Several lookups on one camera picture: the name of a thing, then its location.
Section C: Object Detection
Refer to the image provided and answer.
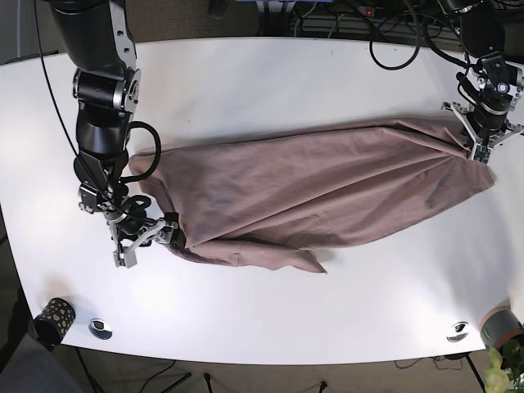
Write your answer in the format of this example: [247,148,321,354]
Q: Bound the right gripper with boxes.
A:
[108,212,186,269]

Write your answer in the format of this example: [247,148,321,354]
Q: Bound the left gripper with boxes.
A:
[441,93,523,165]

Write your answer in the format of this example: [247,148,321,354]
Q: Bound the dusty pink T-shirt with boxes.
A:
[140,117,494,273]

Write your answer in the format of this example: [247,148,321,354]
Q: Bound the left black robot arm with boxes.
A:
[439,1,523,164]

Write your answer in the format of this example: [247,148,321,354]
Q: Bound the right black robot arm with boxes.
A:
[49,1,183,268]

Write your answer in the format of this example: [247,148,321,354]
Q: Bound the left metal table grommet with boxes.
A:
[88,318,113,340]

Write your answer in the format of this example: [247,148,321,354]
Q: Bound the metal table grommet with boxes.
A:
[445,321,470,343]
[88,318,113,340]

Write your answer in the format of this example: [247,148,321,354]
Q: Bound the black floral cup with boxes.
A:
[34,298,76,346]

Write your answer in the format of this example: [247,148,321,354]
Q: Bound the grey plant pot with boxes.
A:
[479,306,523,350]

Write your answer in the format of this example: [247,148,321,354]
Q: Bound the right metal table grommet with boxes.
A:
[445,321,470,343]

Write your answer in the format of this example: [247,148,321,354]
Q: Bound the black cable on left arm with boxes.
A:
[368,0,476,75]

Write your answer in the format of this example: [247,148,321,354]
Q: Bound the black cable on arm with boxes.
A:
[368,0,476,75]
[33,0,91,165]

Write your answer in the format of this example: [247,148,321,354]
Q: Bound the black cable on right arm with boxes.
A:
[33,0,91,165]

